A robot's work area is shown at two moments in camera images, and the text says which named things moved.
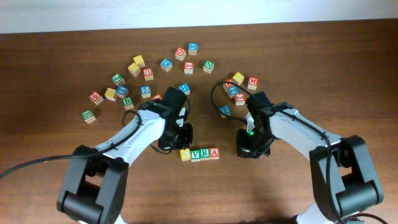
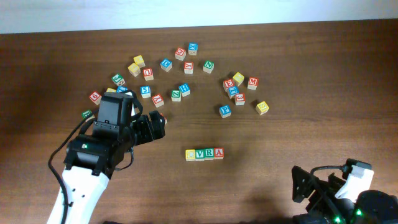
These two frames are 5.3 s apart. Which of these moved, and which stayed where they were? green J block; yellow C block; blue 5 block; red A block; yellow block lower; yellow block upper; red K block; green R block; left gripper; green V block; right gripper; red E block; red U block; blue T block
Moved: right gripper; red A block; yellow C block; left gripper; green R block; green V block
Stayed: blue 5 block; red K block; red U block; yellow block lower; blue T block; green J block; red E block; yellow block upper
